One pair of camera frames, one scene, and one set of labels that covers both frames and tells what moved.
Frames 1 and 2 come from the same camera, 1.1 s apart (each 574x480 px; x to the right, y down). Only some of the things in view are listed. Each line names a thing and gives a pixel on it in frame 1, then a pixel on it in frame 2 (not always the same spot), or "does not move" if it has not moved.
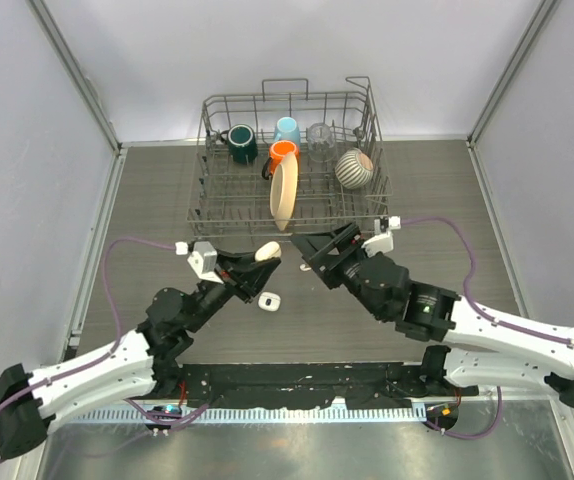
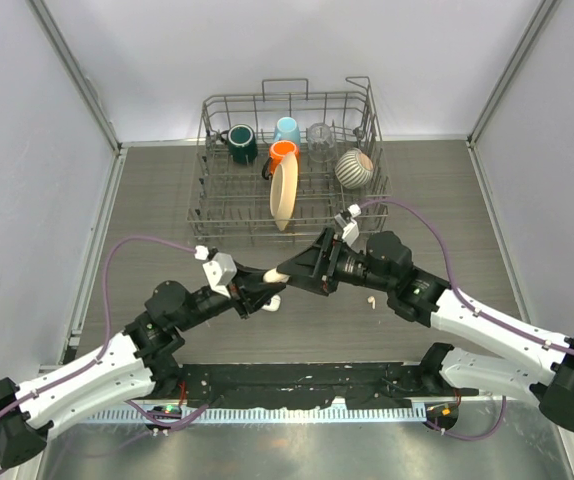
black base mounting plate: x=353 y=385 does not move
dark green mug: x=243 y=143 does not move
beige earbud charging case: x=270 y=249 to x=272 y=276
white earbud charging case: x=269 y=301 does not move
